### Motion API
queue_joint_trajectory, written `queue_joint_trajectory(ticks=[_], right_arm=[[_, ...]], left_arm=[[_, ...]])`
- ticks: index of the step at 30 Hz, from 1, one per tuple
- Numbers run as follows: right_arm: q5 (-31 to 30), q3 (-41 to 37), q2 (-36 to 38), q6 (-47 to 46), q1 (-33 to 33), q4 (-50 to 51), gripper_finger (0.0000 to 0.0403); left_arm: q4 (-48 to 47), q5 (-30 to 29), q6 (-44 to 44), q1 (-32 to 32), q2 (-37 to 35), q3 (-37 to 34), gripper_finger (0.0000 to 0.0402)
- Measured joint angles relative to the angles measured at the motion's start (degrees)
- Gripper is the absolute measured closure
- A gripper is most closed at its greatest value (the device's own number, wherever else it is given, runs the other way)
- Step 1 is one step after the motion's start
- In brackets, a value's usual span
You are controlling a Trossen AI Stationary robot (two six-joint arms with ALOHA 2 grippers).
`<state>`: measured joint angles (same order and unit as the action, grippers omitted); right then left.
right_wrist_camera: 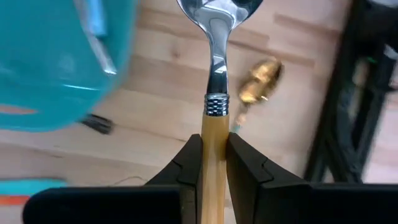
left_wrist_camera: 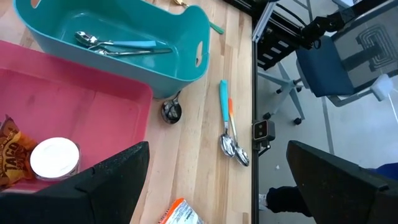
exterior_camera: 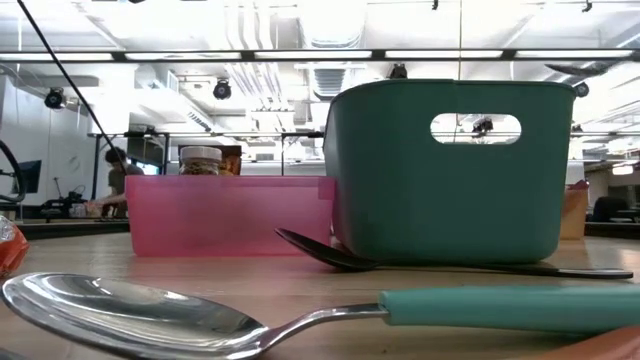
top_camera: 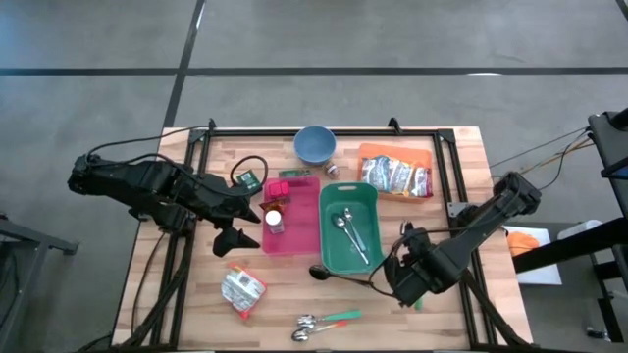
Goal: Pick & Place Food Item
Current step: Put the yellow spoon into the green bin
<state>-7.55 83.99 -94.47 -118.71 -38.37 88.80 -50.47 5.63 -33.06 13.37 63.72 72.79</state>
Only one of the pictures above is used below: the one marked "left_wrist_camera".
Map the orange-handled metal spoon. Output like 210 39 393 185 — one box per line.
228 98 250 167

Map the blue office chair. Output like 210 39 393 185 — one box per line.
257 0 398 126

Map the orange white snack packet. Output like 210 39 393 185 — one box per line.
157 198 205 224

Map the person's leg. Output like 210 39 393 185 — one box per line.
258 185 312 218

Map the table-level camera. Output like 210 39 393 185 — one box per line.
251 119 277 157

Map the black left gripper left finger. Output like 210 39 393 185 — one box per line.
0 141 150 224

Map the white-lidded jar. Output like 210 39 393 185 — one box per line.
30 136 81 181

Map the black spoon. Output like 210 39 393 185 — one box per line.
160 91 183 124

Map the teal plastic bin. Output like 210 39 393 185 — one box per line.
12 0 211 100

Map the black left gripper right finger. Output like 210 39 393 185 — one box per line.
285 139 398 224

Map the pink plastic bin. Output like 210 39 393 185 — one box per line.
0 40 154 194

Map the taco seasoning packet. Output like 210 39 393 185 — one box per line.
0 114 38 189

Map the teal-handled metal spoon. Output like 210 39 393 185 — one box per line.
219 80 236 158

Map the blue-handled metal spoon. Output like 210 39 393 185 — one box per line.
74 30 157 50

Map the green-handled metal spoon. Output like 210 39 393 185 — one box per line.
208 21 225 35

